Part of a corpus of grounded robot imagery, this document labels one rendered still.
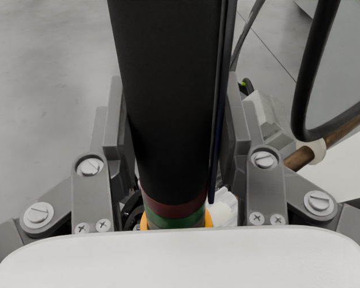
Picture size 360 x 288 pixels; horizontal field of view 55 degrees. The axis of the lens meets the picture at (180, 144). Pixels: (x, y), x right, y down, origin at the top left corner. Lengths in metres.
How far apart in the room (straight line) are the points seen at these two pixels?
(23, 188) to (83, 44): 1.38
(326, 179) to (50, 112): 2.07
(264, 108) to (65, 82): 2.14
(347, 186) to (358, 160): 0.04
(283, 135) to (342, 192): 0.14
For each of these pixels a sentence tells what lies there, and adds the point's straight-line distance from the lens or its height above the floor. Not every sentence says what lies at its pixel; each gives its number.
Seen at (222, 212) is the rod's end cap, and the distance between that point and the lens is 0.24.
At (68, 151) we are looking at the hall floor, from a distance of 2.19.
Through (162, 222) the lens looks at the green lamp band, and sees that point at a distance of 0.18.
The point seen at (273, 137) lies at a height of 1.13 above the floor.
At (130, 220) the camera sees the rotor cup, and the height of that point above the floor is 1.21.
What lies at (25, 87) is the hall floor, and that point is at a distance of 2.74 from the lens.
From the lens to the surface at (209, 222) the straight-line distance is 0.21.
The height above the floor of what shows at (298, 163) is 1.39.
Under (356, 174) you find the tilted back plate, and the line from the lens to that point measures 0.59.
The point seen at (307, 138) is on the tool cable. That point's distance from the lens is 0.26.
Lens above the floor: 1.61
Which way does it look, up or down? 50 degrees down
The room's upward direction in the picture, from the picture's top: 1 degrees counter-clockwise
